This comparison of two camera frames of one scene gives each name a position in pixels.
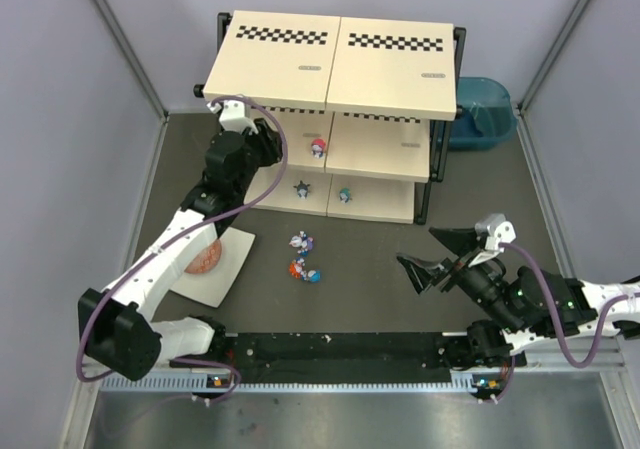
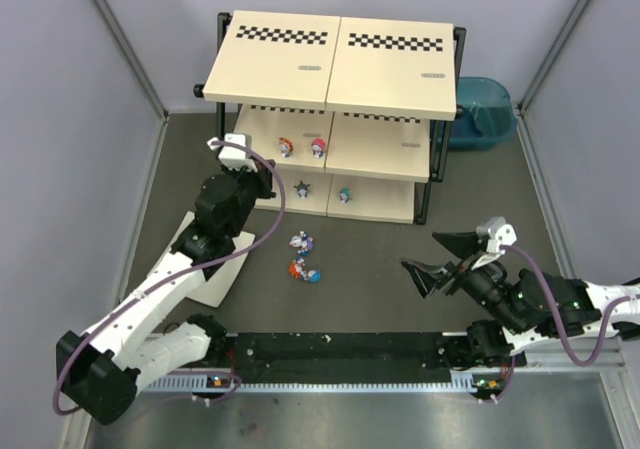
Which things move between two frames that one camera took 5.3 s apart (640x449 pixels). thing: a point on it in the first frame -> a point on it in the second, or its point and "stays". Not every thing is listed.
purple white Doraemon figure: x=303 y=242 stays
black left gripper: x=270 y=142 -> x=261 y=182
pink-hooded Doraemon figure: x=318 y=148 stays
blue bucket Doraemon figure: x=314 y=276 stays
